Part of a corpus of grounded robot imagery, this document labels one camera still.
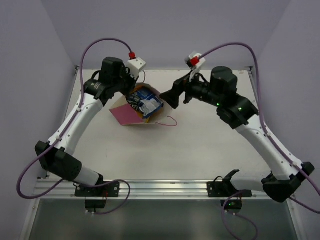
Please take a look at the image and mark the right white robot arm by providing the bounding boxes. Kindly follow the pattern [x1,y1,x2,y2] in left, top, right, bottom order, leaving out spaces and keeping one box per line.
[160,66,315,203]

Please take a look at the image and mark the pink and cream paper bag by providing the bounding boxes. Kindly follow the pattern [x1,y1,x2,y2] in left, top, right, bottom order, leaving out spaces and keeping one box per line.
[109,83,178,127]

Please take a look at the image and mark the dark blue chips bag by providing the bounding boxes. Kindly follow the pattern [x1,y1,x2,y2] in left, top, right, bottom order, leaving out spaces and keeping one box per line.
[125,85,164,120]

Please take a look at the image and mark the black controller box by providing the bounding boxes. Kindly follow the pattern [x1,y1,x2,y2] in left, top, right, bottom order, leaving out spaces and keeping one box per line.
[220,198,243,211]
[84,199,107,212]

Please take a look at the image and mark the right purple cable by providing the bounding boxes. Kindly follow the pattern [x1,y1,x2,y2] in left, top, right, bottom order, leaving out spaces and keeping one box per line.
[189,42,320,240]

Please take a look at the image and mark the purple cable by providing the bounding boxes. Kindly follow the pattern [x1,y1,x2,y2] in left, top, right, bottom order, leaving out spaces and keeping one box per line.
[189,42,320,240]
[16,37,137,216]

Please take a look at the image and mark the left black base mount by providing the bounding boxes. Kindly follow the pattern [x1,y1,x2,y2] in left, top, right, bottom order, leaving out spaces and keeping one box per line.
[74,180,120,198]

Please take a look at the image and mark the left black controller box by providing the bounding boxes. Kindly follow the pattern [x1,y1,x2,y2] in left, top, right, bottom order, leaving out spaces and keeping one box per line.
[84,199,107,212]

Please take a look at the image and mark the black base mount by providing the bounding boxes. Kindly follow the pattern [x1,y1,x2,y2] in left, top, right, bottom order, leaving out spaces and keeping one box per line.
[74,180,120,198]
[206,169,240,198]

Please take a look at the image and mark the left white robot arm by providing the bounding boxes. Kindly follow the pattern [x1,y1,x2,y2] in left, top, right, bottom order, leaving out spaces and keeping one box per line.
[35,57,146,197]

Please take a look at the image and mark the aluminium front rail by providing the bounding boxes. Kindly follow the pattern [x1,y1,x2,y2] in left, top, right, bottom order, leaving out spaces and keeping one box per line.
[33,179,271,200]

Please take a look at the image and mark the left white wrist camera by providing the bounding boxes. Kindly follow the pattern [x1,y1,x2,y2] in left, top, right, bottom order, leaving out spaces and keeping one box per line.
[126,57,147,79]

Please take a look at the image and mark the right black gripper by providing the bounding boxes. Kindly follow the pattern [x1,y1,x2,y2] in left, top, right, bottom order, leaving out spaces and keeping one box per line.
[160,68,225,110]

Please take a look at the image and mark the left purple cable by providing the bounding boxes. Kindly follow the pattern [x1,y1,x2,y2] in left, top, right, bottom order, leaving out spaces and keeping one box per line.
[16,37,137,216]

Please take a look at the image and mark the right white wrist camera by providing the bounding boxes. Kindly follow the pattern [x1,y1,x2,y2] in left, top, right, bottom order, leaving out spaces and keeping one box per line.
[184,51,206,82]

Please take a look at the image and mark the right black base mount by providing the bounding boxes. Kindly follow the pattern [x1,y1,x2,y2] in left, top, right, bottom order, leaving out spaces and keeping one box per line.
[206,169,240,198]

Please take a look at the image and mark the right black controller box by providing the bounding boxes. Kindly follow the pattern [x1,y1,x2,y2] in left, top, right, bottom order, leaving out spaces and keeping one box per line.
[220,198,243,211]

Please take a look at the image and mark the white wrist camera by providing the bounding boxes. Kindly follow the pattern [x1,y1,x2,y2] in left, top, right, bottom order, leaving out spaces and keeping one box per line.
[126,57,147,79]
[184,51,206,82]

